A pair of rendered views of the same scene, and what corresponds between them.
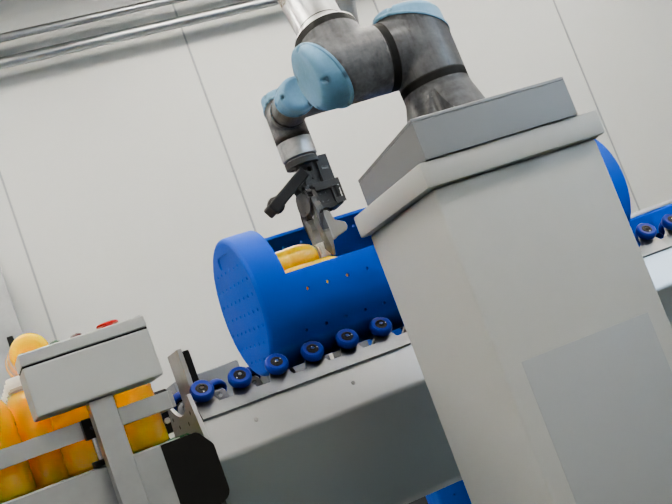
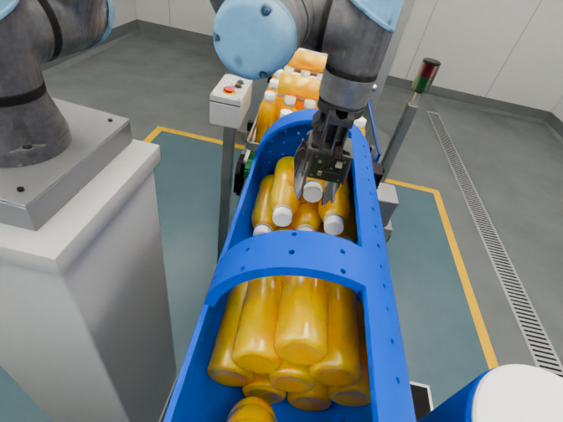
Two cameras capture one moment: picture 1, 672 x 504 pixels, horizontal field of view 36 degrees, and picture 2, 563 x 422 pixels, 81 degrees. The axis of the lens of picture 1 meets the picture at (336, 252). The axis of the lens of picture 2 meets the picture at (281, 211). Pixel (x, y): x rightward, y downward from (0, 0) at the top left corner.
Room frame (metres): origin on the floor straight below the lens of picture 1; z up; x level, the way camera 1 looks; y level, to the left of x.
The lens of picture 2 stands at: (2.25, -0.48, 1.53)
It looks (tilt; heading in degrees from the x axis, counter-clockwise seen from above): 41 degrees down; 111
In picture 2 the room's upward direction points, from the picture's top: 12 degrees clockwise
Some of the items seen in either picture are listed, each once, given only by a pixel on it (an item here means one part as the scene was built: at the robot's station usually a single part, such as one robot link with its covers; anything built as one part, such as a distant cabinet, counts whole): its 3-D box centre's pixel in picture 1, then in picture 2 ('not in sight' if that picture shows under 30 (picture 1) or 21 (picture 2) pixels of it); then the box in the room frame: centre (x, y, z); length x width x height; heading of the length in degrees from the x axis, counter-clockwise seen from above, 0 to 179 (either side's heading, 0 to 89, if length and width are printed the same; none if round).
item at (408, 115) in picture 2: not in sight; (364, 212); (2.16, 0.84, 0.55); 0.04 x 0.04 x 1.10; 22
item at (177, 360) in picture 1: (188, 382); not in sight; (1.97, 0.35, 0.99); 0.10 x 0.02 x 0.12; 22
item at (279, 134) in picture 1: (284, 116); (361, 28); (2.11, 0.00, 1.44); 0.09 x 0.08 x 0.11; 15
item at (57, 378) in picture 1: (88, 368); (231, 100); (1.63, 0.43, 1.05); 0.20 x 0.10 x 0.10; 112
